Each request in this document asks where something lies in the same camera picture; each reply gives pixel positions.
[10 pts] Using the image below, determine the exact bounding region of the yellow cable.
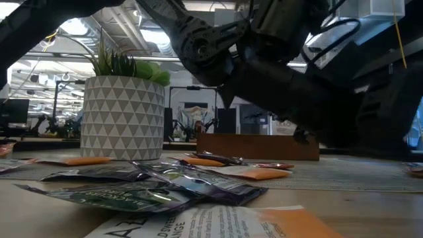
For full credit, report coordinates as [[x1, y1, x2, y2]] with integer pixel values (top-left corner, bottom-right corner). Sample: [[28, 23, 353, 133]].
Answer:
[[391, 0, 408, 70]]

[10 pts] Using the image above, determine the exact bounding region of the wooden three-compartment box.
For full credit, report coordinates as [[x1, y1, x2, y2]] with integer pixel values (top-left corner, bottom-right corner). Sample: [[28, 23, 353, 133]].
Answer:
[[196, 132, 321, 162]]

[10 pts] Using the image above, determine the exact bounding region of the ceiling cable reel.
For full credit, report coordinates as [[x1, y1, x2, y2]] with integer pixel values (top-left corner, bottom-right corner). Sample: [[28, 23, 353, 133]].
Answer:
[[41, 29, 60, 47]]

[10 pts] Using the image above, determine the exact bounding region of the dark purple tea packet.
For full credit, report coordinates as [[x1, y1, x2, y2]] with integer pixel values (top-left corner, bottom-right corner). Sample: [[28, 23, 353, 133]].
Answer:
[[38, 166, 151, 183], [184, 151, 247, 166], [131, 160, 269, 206], [13, 180, 202, 214]]

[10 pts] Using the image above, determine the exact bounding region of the black background camera stand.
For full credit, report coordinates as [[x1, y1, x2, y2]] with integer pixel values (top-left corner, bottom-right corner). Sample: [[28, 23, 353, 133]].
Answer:
[[168, 85, 219, 133]]

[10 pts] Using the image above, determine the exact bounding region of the grey woven placemat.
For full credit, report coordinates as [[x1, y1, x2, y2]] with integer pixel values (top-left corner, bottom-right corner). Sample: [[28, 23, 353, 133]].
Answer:
[[0, 150, 423, 193]]

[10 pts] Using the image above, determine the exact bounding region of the green plant in patterned pot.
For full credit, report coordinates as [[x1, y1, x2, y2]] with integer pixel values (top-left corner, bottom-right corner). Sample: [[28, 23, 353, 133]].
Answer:
[[58, 32, 172, 162]]

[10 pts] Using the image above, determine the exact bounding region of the black background monitor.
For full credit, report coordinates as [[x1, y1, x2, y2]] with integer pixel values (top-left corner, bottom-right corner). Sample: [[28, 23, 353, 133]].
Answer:
[[0, 98, 30, 126]]

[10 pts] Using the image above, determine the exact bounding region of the black background screen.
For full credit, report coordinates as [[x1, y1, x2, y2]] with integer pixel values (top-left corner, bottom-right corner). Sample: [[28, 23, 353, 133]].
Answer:
[[216, 108, 237, 135]]

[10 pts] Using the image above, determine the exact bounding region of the black background stand frame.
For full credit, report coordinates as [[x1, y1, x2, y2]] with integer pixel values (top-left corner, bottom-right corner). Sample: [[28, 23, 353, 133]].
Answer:
[[52, 79, 87, 133]]

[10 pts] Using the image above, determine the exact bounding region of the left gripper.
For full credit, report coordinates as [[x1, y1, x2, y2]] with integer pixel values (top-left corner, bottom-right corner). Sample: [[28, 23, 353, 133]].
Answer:
[[217, 56, 363, 148]]

